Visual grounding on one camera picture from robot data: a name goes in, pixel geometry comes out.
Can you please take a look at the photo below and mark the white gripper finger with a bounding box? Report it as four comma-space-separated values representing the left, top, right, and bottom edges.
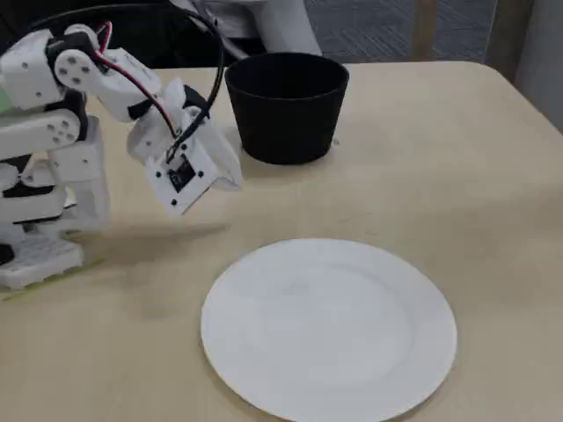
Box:
212, 172, 243, 192
199, 117, 244, 185

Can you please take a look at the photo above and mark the wooden post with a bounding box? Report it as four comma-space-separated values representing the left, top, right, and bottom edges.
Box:
413, 0, 439, 61

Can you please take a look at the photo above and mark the black pot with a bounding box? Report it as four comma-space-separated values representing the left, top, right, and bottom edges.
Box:
223, 52, 351, 166

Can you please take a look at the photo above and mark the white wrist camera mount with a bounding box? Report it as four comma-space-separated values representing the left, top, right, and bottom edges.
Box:
146, 140, 221, 218

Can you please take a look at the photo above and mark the yellow-green base board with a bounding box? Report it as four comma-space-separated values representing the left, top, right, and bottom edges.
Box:
0, 257, 106, 302

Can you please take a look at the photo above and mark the white paper plate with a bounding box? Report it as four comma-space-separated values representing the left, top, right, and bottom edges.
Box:
200, 237, 458, 422

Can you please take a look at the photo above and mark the white garment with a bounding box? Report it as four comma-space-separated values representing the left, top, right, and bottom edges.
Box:
166, 0, 324, 57

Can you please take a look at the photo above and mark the black camera cable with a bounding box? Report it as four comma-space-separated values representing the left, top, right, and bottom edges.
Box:
30, 4, 225, 159

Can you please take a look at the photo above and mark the red black servo wire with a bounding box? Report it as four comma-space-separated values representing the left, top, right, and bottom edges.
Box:
94, 21, 184, 137

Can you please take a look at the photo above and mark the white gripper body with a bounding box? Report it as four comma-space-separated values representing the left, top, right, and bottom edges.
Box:
126, 77, 211, 167

